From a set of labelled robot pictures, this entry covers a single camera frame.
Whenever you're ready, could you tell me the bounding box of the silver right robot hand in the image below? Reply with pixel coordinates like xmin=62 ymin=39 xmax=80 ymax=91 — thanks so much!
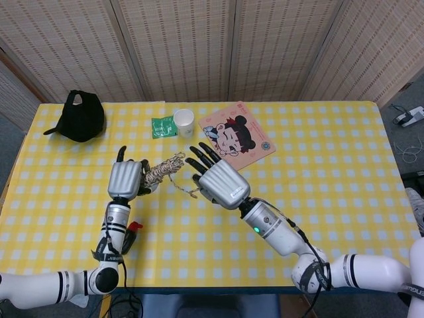
xmin=185 ymin=142 xmax=252 ymax=210

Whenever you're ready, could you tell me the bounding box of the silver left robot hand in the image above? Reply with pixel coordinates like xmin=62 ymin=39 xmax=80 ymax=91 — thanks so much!
xmin=107 ymin=145 xmax=158 ymax=201

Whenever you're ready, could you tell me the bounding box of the speckled white braided rope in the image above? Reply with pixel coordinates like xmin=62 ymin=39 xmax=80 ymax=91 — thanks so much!
xmin=144 ymin=151 xmax=201 ymax=199

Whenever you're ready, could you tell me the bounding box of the pink cartoon mouse pad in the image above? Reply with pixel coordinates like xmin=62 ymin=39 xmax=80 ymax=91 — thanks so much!
xmin=198 ymin=101 xmax=277 ymax=172

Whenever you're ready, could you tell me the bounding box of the black red small tool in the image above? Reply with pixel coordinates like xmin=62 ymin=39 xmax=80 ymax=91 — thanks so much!
xmin=122 ymin=221 xmax=144 ymax=255

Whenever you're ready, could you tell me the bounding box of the green foil packet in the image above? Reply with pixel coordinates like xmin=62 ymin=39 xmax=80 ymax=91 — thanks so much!
xmin=151 ymin=115 xmax=178 ymax=140

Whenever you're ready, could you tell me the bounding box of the white paper cup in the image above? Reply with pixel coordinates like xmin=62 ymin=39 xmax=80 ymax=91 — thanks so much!
xmin=173 ymin=109 xmax=195 ymax=138

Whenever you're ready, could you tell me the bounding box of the yellow checked tablecloth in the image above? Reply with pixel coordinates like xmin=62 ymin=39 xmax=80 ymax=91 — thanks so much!
xmin=0 ymin=101 xmax=420 ymax=288

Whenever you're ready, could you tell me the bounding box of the black baseball cap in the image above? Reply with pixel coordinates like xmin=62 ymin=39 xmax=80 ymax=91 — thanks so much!
xmin=43 ymin=89 xmax=106 ymax=143

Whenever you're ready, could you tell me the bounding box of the blue chair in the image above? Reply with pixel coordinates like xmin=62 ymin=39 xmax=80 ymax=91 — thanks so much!
xmin=142 ymin=293 xmax=279 ymax=318

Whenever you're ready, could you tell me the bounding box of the woven bamboo folding screen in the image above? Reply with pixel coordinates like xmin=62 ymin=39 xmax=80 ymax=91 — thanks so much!
xmin=0 ymin=0 xmax=424 ymax=133

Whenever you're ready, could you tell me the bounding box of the grey shoe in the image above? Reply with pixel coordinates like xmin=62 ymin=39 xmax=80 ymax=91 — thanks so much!
xmin=405 ymin=187 xmax=424 ymax=238

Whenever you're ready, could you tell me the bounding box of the white foot pedal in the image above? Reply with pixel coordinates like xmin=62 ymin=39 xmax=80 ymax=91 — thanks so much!
xmin=392 ymin=105 xmax=424 ymax=129

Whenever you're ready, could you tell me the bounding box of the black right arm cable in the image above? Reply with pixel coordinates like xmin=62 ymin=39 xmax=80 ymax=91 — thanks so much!
xmin=261 ymin=198 xmax=332 ymax=318

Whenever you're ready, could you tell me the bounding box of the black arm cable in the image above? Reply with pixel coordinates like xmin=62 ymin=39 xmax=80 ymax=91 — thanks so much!
xmin=261 ymin=198 xmax=332 ymax=318
xmin=109 ymin=260 xmax=143 ymax=318

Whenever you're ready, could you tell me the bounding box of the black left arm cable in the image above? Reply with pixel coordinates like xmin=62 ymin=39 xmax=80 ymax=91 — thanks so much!
xmin=109 ymin=260 xmax=143 ymax=318

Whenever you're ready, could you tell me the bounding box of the blue table frame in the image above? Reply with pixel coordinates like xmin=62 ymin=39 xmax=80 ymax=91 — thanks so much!
xmin=99 ymin=286 xmax=398 ymax=295

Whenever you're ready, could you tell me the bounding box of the thin white floor cable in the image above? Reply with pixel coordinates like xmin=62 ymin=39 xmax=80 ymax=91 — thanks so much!
xmin=396 ymin=144 xmax=421 ymax=163

